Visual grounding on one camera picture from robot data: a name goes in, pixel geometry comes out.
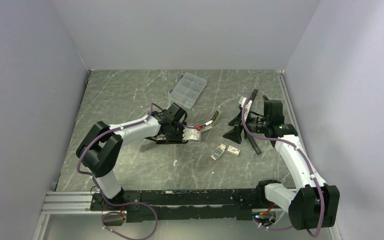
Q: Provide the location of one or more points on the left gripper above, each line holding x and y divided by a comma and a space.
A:
182, 125

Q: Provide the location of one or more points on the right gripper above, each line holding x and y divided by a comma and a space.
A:
235, 134

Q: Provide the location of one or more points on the white staple box sleeve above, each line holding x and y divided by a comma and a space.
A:
233, 150

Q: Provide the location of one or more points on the staple tray with staples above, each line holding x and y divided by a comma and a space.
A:
218, 152

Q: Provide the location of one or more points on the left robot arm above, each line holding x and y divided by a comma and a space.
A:
100, 148

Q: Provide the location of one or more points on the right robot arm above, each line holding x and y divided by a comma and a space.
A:
313, 204

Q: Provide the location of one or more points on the clear plastic organizer box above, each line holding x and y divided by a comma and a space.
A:
187, 91

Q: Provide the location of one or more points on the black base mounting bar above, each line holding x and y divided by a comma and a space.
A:
241, 204

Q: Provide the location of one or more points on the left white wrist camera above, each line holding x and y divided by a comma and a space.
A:
191, 133

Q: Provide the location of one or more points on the aluminium extrusion rail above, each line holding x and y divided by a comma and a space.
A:
66, 203

